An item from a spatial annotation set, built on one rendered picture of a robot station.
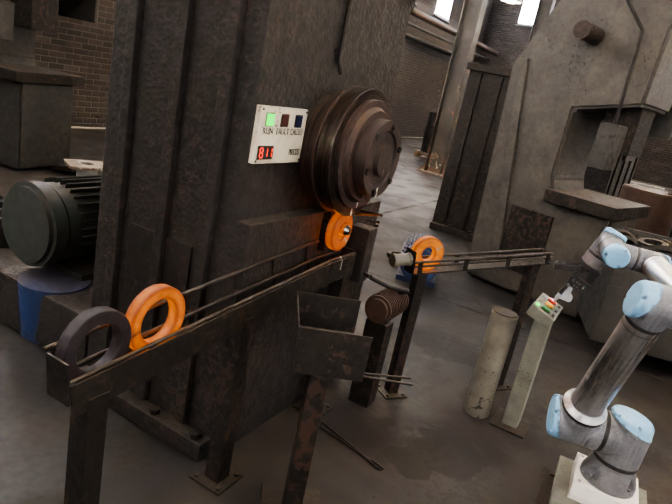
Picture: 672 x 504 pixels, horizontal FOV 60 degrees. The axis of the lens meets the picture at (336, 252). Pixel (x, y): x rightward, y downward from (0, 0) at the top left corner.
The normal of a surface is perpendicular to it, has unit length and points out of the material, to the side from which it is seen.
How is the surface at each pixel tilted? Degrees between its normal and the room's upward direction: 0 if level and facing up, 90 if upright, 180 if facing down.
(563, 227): 90
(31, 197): 90
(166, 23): 90
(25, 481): 0
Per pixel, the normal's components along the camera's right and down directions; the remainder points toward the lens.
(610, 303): -0.26, 0.23
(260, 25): -0.50, 0.15
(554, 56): -0.69, 0.07
